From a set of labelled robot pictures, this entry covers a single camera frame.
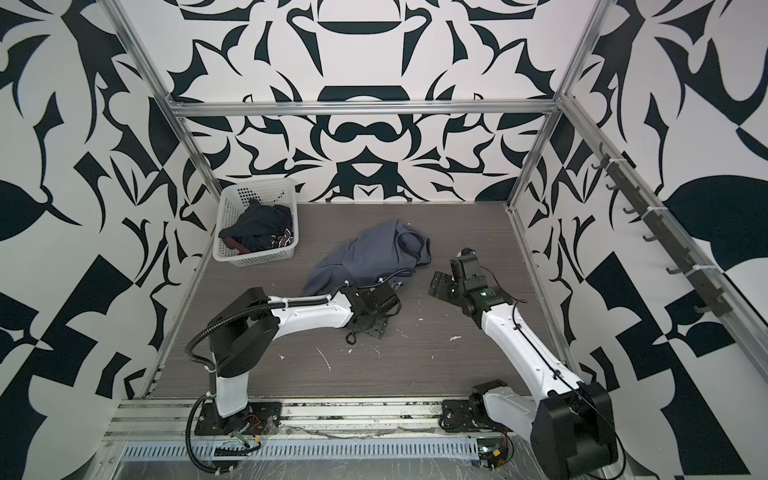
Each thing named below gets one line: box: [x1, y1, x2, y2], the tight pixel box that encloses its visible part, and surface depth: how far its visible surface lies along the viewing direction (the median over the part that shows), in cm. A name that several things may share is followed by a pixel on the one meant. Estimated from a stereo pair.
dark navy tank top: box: [219, 199, 293, 253], surface depth 103 cm
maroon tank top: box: [222, 230, 294, 254], surface depth 104 cm
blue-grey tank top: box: [302, 219, 432, 297], surface depth 104 cm
